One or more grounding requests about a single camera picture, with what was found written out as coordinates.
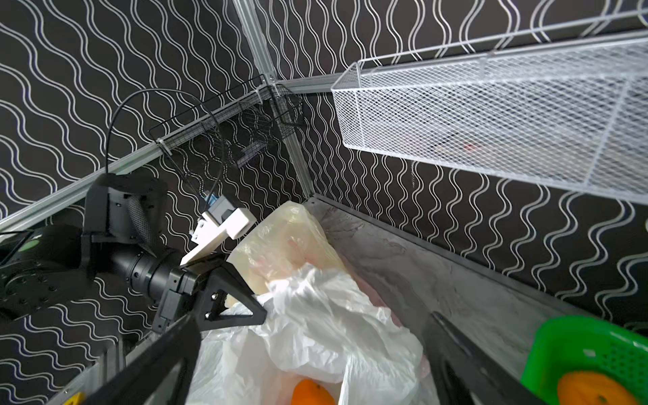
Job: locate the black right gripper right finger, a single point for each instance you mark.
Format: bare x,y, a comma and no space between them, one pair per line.
463,373

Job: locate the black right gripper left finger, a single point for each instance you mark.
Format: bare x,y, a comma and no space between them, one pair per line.
161,375

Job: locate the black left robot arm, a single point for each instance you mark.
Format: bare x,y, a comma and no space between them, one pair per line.
121,236

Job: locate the aluminium corner post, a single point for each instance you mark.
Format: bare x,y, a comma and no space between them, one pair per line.
250,23

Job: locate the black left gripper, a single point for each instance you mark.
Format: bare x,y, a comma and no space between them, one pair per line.
211,289

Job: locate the pink plastic bag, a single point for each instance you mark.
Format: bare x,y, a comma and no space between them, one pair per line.
377,301

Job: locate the green plastic basket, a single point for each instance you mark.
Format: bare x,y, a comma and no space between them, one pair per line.
574,344

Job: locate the white plastic bag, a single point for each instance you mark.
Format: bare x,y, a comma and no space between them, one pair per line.
320,326

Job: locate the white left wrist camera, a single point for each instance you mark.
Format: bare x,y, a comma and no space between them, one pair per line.
225,218

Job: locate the orange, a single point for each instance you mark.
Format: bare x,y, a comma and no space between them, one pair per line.
308,392
588,387

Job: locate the black wire basket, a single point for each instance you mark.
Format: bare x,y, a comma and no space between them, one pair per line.
235,146

